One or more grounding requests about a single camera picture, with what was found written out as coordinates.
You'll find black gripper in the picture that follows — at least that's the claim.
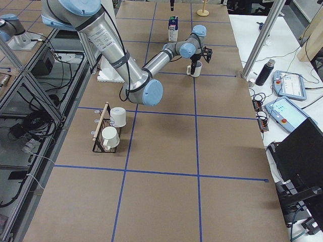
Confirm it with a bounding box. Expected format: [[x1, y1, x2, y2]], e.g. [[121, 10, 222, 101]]
[[190, 54, 201, 75], [170, 0, 175, 11]]

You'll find white mug with grey inside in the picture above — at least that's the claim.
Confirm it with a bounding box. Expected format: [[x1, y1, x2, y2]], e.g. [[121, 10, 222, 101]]
[[186, 61, 202, 78]]

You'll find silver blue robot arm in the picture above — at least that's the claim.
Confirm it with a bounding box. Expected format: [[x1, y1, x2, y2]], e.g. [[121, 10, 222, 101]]
[[41, 0, 212, 106]]

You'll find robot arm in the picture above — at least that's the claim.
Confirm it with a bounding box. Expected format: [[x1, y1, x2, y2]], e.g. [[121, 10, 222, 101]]
[[1, 1, 104, 41]]

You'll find blue white milk carton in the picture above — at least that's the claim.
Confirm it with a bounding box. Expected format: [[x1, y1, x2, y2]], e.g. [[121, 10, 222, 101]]
[[168, 16, 178, 42]]

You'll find wooden stand with round base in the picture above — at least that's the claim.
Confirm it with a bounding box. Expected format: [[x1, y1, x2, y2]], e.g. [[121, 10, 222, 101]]
[[196, 0, 209, 17]]

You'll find black water bottle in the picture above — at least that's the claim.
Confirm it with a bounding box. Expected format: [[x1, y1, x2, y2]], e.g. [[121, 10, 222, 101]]
[[255, 59, 275, 86]]

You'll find white mug far in rack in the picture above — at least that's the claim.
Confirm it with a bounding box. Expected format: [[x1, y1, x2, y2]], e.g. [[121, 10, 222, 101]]
[[110, 107, 126, 127]]

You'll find white mug in rack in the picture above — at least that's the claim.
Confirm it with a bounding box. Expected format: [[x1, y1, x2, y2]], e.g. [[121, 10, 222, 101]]
[[110, 107, 126, 127], [101, 127, 120, 150]]

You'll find far blue teach pendant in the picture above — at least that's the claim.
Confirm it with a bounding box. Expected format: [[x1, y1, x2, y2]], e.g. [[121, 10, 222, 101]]
[[273, 71, 307, 101]]

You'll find blue teach pendant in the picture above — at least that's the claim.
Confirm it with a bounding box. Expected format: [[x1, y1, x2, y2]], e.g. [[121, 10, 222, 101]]
[[273, 71, 307, 101], [265, 96, 309, 133]]

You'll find near blue teach pendant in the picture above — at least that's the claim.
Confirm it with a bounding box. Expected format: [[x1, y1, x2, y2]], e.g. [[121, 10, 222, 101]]
[[265, 96, 309, 133]]

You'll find white mug near in rack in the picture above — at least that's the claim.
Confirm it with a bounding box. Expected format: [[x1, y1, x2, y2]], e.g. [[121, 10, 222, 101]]
[[101, 127, 120, 150]]

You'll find black laptop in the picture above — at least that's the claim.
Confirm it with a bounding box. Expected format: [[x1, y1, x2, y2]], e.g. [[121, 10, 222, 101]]
[[268, 117, 323, 192]]

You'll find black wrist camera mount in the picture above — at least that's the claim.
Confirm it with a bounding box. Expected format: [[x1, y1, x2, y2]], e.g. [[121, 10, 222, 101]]
[[202, 46, 212, 63]]

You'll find white pedestal column base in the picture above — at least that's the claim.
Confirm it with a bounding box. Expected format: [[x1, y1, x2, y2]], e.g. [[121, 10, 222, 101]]
[[97, 0, 136, 84]]

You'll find aluminium frame post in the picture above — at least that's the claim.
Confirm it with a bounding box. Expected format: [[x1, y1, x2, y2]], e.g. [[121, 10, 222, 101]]
[[241, 0, 286, 79]]

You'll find black wire mug rack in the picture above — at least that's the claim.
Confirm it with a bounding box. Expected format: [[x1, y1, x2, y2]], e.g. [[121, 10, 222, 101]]
[[92, 102, 126, 153]]

